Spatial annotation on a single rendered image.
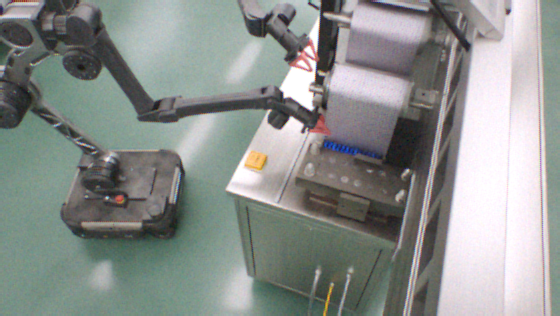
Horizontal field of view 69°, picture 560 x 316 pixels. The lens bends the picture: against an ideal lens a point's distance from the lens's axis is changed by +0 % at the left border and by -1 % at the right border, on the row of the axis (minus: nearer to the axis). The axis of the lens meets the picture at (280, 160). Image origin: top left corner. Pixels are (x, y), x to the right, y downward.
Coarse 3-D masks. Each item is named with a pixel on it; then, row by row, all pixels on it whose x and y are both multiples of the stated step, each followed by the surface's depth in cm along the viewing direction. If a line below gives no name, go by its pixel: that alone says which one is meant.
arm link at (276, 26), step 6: (276, 18) 130; (282, 18) 132; (270, 24) 129; (276, 24) 129; (282, 24) 130; (270, 30) 130; (276, 30) 130; (282, 30) 130; (276, 36) 131; (282, 36) 132
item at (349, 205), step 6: (342, 198) 139; (348, 198) 138; (354, 198) 138; (360, 198) 138; (342, 204) 141; (348, 204) 140; (354, 204) 139; (360, 204) 138; (366, 204) 137; (342, 210) 144; (348, 210) 143; (354, 210) 142; (360, 210) 140; (366, 210) 139; (348, 216) 146; (354, 216) 144; (360, 216) 143
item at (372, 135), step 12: (336, 120) 143; (348, 120) 141; (360, 120) 139; (372, 120) 137; (336, 132) 147; (348, 132) 145; (360, 132) 143; (372, 132) 141; (384, 132) 139; (348, 144) 150; (360, 144) 148; (372, 144) 146; (384, 144) 143
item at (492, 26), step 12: (432, 0) 84; (456, 0) 84; (468, 0) 84; (444, 12) 86; (468, 12) 85; (480, 12) 85; (504, 12) 92; (480, 24) 86; (492, 24) 86; (504, 24) 89; (456, 36) 88; (492, 36) 87; (468, 48) 89
